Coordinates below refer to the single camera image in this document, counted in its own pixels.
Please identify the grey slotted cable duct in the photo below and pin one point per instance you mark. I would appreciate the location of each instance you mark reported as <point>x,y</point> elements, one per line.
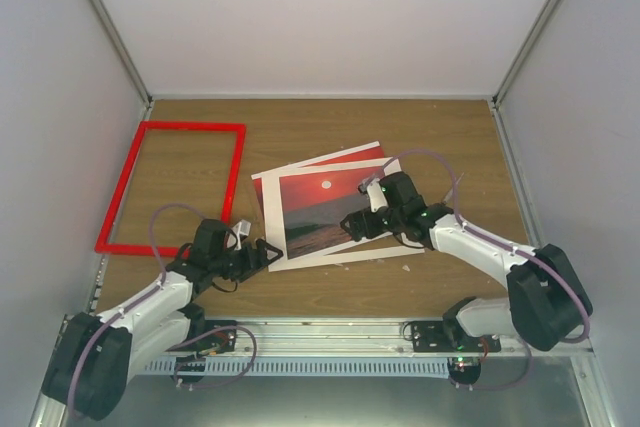
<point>320,367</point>

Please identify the red sunset photo print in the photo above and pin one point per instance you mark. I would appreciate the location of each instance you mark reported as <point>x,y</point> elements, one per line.
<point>315,212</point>

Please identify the red photo frame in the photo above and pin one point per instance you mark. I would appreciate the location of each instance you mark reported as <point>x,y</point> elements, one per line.
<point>186,162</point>

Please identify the aluminium corner post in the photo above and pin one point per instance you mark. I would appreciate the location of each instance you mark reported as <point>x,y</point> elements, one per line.
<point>110,30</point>
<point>534,34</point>

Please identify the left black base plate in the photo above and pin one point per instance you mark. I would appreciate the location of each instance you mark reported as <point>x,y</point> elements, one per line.
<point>214,336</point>

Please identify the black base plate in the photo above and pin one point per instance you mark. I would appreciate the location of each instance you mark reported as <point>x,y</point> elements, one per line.
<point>431,336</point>
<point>214,336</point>

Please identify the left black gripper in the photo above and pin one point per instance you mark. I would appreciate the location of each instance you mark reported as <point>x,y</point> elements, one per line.
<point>253,265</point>

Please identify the right aluminium corner post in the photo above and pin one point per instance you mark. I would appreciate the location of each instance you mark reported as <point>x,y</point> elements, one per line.
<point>534,34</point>

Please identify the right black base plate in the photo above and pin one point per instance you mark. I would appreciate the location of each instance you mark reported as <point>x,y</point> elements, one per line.
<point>431,336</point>

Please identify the left aluminium corner post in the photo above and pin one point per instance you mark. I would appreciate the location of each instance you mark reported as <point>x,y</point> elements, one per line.
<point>110,30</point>

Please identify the aluminium front rail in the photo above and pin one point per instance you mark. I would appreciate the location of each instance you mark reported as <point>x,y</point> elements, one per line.
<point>320,337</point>

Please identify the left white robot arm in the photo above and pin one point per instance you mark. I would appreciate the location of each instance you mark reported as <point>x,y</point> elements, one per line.
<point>98,355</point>

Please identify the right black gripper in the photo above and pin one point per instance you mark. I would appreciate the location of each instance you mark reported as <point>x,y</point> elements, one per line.
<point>354,219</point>

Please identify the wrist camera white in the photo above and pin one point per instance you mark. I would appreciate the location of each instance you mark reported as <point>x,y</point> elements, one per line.
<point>373,190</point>
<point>240,232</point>

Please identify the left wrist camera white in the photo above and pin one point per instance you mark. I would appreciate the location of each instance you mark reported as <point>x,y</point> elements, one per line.
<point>240,232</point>

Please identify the white mat board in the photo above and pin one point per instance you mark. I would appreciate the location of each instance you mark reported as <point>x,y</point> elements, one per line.
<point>272,227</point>

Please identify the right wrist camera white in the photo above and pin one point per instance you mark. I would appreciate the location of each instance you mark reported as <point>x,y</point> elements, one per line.
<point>373,190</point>

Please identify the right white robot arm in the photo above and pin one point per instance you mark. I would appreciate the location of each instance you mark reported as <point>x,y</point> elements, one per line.
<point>545,302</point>

